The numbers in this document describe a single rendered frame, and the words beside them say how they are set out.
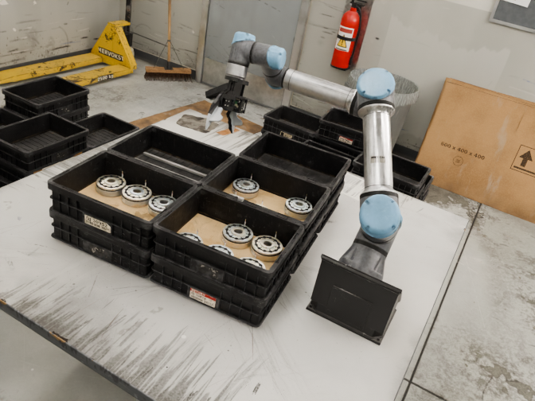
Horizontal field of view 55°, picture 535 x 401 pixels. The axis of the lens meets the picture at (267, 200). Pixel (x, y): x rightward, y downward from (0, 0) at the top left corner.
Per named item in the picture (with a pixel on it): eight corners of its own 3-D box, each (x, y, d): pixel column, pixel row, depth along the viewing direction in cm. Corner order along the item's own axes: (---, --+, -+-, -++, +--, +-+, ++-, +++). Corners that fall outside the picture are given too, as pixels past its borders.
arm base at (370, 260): (378, 286, 171) (390, 259, 173) (382, 282, 157) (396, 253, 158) (336, 266, 175) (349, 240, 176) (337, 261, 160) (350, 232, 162)
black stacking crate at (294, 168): (345, 183, 225) (351, 160, 219) (324, 214, 201) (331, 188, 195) (262, 154, 235) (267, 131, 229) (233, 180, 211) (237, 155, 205)
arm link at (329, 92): (397, 106, 184) (274, 65, 197) (398, 91, 173) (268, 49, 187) (384, 134, 182) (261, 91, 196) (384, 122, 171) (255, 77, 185)
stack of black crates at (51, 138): (53, 181, 307) (49, 111, 284) (91, 200, 297) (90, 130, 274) (-8, 208, 276) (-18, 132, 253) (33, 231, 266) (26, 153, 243)
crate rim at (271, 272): (304, 231, 171) (306, 225, 170) (269, 281, 147) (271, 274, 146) (199, 190, 182) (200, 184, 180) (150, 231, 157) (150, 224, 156)
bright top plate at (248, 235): (257, 231, 175) (257, 230, 175) (245, 246, 167) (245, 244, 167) (230, 221, 178) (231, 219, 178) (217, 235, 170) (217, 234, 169)
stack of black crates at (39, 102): (58, 138, 352) (56, 75, 329) (91, 154, 342) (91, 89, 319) (6, 157, 321) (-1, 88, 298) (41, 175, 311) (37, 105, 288)
